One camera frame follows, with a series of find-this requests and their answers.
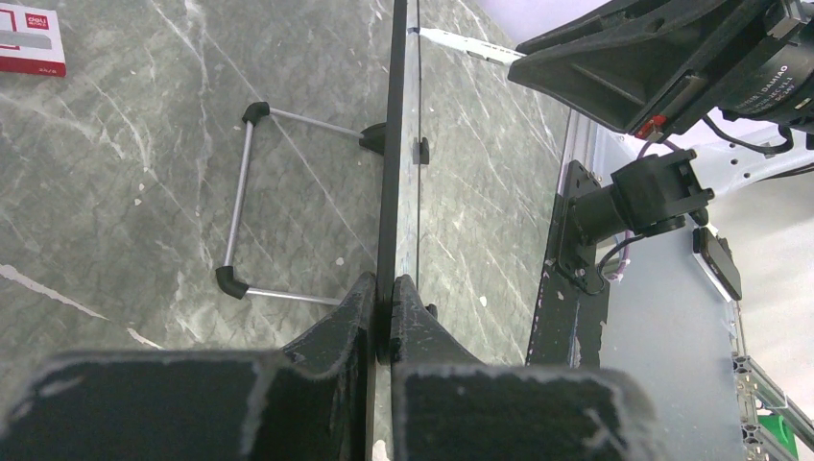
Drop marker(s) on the red white small box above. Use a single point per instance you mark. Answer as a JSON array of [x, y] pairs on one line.
[[31, 41]]

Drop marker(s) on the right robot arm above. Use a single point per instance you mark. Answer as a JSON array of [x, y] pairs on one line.
[[649, 196]]

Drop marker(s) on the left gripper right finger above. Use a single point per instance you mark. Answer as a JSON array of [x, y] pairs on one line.
[[448, 405]]

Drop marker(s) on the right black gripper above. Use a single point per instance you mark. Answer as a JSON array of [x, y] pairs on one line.
[[656, 68]]

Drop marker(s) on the blue white marker pen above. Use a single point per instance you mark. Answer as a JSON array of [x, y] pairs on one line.
[[476, 48]]

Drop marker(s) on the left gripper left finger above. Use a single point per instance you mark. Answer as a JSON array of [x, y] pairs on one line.
[[309, 400]]

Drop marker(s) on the green object near rail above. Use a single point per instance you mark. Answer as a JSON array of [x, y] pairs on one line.
[[781, 430]]

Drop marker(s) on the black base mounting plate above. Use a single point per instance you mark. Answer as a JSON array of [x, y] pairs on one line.
[[569, 286]]

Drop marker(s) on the white whiteboard black frame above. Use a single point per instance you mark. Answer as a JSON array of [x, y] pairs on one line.
[[384, 139]]

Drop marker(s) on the black device on frame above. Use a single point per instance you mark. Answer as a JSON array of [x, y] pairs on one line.
[[714, 254]]

